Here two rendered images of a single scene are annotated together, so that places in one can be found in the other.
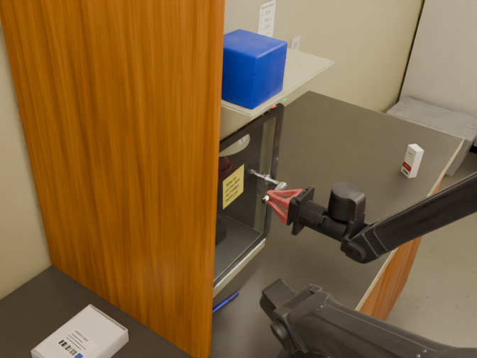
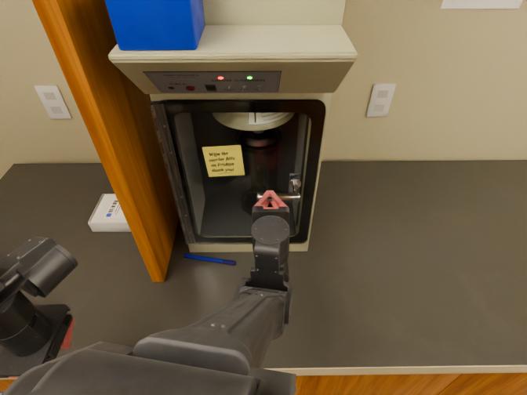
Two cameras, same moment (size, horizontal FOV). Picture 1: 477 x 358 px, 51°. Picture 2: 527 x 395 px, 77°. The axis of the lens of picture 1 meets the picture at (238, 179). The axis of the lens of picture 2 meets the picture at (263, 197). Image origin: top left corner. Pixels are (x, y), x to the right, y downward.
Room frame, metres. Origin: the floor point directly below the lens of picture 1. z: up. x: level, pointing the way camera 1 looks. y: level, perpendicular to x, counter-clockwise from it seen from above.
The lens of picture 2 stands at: (0.65, -0.48, 1.67)
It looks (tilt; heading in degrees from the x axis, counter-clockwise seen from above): 44 degrees down; 57
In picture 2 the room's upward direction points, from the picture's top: straight up
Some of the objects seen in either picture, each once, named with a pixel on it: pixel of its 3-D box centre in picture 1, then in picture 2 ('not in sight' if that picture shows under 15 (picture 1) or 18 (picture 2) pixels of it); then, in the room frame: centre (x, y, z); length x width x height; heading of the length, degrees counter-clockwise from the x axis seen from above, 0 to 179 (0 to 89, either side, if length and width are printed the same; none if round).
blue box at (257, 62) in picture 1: (245, 67); (158, 1); (0.80, 0.00, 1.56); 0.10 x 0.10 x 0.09; 58
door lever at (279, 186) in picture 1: (268, 190); (279, 191); (0.95, -0.07, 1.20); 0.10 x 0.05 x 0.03; 147
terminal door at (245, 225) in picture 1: (240, 202); (245, 185); (0.91, -0.01, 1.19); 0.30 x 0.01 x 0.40; 147
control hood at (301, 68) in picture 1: (270, 100); (237, 73); (0.88, -0.05, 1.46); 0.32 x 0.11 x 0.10; 148
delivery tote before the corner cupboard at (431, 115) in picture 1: (429, 136); not in sight; (3.25, -1.38, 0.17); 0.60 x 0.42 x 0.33; 56
